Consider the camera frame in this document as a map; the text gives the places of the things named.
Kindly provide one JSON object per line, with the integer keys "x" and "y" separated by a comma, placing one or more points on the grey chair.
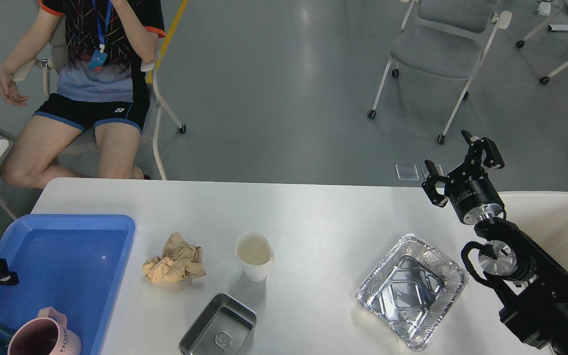
{"x": 86, "y": 142}
{"x": 441, "y": 53}

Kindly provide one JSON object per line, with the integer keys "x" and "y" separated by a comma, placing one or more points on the grey chair left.
{"x": 86, "y": 142}

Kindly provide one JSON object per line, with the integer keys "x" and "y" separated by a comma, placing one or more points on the grey chair right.
{"x": 441, "y": 53}

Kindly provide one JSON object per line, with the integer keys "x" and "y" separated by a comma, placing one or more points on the white plastic bin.
{"x": 544, "y": 217}

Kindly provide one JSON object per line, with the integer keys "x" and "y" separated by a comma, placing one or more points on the person in patterned shirt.
{"x": 100, "y": 88}

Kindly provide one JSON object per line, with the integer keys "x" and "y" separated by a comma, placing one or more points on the blue plastic tray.
{"x": 73, "y": 263}

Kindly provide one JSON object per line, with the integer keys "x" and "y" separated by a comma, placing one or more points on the pink mug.
{"x": 47, "y": 334}

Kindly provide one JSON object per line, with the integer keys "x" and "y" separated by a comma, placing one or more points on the crumpled brown paper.
{"x": 179, "y": 261}

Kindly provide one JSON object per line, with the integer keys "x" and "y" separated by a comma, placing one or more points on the white paper cup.
{"x": 255, "y": 255}

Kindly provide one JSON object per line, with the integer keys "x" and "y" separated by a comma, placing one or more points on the aluminium foil tray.
{"x": 412, "y": 289}

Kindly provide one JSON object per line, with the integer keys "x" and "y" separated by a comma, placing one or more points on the stainless steel rectangular tray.
{"x": 222, "y": 328}

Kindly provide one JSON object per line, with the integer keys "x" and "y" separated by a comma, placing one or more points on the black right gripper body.
{"x": 474, "y": 199}

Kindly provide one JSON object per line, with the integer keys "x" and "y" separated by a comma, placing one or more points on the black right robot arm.
{"x": 531, "y": 285}

